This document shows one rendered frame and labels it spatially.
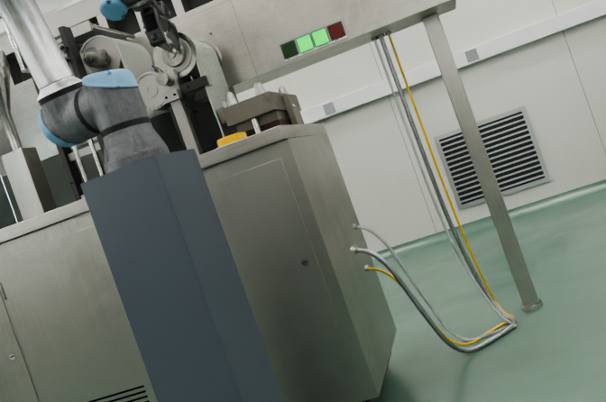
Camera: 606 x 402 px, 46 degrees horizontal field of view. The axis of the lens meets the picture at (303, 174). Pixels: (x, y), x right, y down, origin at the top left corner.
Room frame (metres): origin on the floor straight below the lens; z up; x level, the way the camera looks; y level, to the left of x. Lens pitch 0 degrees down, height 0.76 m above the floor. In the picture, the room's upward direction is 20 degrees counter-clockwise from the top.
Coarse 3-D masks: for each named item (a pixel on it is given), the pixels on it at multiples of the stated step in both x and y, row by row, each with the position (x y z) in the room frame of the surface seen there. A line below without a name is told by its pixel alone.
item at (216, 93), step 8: (200, 64) 2.29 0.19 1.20; (208, 64) 2.37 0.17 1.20; (200, 72) 2.27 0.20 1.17; (208, 72) 2.34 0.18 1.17; (216, 72) 2.43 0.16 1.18; (216, 80) 2.40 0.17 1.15; (224, 80) 2.47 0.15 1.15; (208, 88) 2.28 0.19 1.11; (216, 88) 2.36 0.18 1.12; (224, 88) 2.44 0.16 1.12; (208, 96) 2.27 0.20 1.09; (216, 96) 2.33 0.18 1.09; (224, 96) 2.41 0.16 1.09; (216, 104) 2.31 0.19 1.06; (216, 112) 2.28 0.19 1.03
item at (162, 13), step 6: (150, 0) 2.08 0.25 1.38; (144, 6) 2.08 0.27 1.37; (150, 6) 2.10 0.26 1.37; (156, 6) 2.15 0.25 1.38; (162, 6) 2.15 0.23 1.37; (162, 12) 2.14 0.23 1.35; (168, 12) 2.19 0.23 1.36; (162, 18) 2.12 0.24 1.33; (168, 18) 2.20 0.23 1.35; (162, 24) 2.14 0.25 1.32; (168, 24) 2.14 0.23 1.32
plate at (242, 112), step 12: (252, 96) 2.19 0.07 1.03; (264, 96) 2.19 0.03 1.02; (276, 96) 2.26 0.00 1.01; (228, 108) 2.21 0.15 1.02; (240, 108) 2.21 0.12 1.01; (252, 108) 2.20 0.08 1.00; (264, 108) 2.19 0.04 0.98; (276, 108) 2.21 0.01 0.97; (300, 108) 2.57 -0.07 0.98; (228, 120) 2.22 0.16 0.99; (240, 120) 2.21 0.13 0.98
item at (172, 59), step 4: (172, 44) 2.25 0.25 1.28; (164, 52) 2.26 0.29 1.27; (168, 52) 2.26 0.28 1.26; (180, 52) 2.25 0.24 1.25; (184, 52) 2.26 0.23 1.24; (164, 56) 2.26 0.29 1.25; (168, 56) 2.26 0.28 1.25; (172, 56) 2.26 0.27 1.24; (176, 56) 2.26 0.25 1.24; (180, 56) 2.25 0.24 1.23; (184, 56) 2.26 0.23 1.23; (164, 60) 2.26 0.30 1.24; (168, 60) 2.26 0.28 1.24; (172, 60) 2.26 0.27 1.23; (176, 60) 2.25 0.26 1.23; (180, 60) 2.25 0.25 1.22; (168, 64) 2.26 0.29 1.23; (172, 64) 2.26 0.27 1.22; (176, 64) 2.26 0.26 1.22; (180, 64) 2.27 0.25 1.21
